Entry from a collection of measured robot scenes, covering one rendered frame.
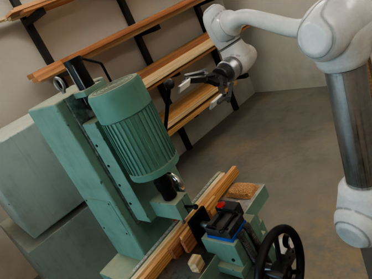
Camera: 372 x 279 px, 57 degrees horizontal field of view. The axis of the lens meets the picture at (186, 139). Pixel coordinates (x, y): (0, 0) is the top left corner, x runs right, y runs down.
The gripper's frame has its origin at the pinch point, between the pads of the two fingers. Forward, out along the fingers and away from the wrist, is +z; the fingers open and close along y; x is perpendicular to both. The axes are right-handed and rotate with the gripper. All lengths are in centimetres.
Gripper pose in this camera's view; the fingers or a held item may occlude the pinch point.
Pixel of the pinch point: (196, 96)
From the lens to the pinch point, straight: 120.4
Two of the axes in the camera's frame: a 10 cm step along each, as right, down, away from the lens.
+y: -8.1, -4.6, 3.5
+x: 1.0, -7.1, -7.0
